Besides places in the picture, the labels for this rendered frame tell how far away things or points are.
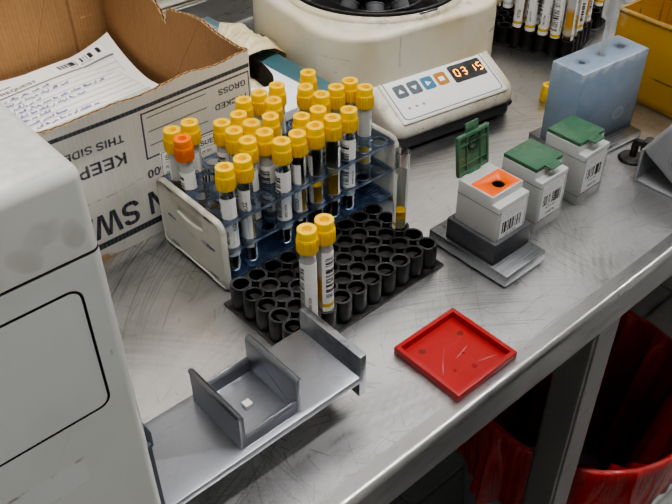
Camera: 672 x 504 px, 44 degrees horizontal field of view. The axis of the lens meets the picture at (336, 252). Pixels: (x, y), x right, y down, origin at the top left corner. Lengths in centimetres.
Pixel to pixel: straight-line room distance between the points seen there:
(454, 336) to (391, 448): 12
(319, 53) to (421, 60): 11
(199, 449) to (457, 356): 22
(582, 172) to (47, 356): 56
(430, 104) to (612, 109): 19
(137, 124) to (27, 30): 28
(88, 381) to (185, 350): 27
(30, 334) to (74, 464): 9
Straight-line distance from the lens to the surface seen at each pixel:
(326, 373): 59
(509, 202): 71
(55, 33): 99
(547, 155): 78
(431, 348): 67
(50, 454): 43
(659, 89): 101
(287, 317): 66
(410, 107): 89
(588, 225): 82
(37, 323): 38
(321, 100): 75
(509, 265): 73
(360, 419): 62
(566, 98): 88
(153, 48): 93
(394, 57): 89
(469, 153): 72
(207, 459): 55
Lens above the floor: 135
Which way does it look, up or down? 39 degrees down
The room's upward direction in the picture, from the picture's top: 1 degrees counter-clockwise
